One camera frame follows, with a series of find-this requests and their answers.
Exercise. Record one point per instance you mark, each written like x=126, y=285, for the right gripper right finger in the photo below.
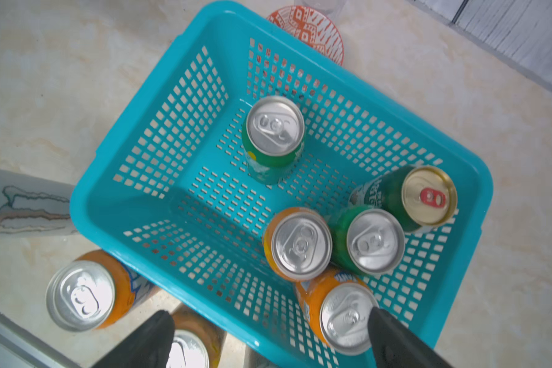
x=394, y=345

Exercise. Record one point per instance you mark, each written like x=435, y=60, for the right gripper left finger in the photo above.
x=148, y=346

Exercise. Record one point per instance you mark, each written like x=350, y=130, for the orange soda can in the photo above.
x=337, y=305
x=298, y=244
x=197, y=342
x=95, y=291

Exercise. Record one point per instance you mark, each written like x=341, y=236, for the green soda can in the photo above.
x=273, y=137
x=366, y=240

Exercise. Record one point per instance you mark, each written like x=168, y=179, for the brown gold drink can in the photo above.
x=421, y=198

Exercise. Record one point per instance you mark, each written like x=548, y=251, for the teal plastic basket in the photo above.
x=169, y=193

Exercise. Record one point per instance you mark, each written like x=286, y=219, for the white monster energy can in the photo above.
x=32, y=206

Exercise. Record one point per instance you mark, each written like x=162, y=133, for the red patterned bowl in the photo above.
x=312, y=28

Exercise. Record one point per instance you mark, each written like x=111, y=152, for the aluminium mounting rail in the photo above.
x=19, y=348

